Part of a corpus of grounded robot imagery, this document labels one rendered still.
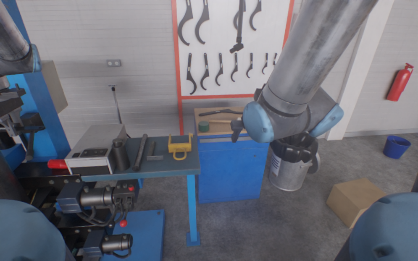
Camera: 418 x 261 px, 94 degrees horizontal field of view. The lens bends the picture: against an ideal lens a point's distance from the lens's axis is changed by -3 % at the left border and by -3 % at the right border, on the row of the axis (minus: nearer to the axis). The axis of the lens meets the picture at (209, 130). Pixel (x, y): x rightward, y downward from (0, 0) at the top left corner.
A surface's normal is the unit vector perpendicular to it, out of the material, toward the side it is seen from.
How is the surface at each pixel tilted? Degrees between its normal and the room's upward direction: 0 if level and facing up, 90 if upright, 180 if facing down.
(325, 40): 106
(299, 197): 0
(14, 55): 134
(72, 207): 90
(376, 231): 37
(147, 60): 90
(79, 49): 90
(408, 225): 5
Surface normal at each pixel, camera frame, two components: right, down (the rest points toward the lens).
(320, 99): 0.21, -0.54
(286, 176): -0.40, 0.50
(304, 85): -0.10, 0.74
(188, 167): 0.01, -0.87
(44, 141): 0.12, 0.50
